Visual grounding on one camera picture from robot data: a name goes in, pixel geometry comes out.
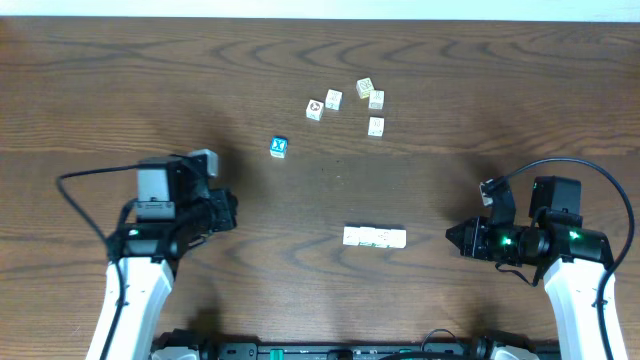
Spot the right black cable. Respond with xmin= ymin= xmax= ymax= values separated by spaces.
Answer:
xmin=499 ymin=157 xmax=636 ymax=360

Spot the green-edged wooden block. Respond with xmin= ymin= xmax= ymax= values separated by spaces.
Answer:
xmin=373 ymin=229 xmax=393 ymax=248
xmin=358 ymin=227 xmax=377 ymax=247

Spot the black cable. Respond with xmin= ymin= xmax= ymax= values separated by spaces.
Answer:
xmin=499 ymin=157 xmax=636 ymax=360
xmin=55 ymin=162 xmax=141 ymax=360

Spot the wooden block with ring picture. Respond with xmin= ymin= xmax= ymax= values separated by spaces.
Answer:
xmin=368 ymin=117 xmax=385 ymax=137

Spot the plain small wooden block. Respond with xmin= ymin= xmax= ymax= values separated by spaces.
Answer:
xmin=342 ymin=226 xmax=360 ymax=246

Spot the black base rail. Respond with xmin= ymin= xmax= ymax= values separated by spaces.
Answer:
xmin=149 ymin=329 xmax=561 ymax=360

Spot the blue X wooden block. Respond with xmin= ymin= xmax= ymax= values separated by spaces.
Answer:
xmin=269 ymin=136 xmax=288 ymax=159

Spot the left black cable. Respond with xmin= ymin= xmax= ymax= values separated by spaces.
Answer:
xmin=55 ymin=162 xmax=141 ymax=360

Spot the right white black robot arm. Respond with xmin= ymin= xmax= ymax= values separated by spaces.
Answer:
xmin=446 ymin=176 xmax=627 ymax=359

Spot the wooden block with X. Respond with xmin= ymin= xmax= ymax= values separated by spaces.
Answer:
xmin=325 ymin=89 xmax=343 ymax=111

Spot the wooden block with red circle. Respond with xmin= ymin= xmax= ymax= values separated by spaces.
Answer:
xmin=305 ymin=99 xmax=324 ymax=121

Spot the yellow-edged wooden block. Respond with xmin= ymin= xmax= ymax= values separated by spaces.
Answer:
xmin=356 ymin=77 xmax=375 ymax=99

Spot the wooden block beside yellow one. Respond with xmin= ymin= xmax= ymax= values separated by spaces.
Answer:
xmin=368 ymin=90 xmax=385 ymax=110

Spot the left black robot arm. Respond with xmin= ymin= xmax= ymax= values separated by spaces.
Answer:
xmin=87 ymin=149 xmax=238 ymax=359

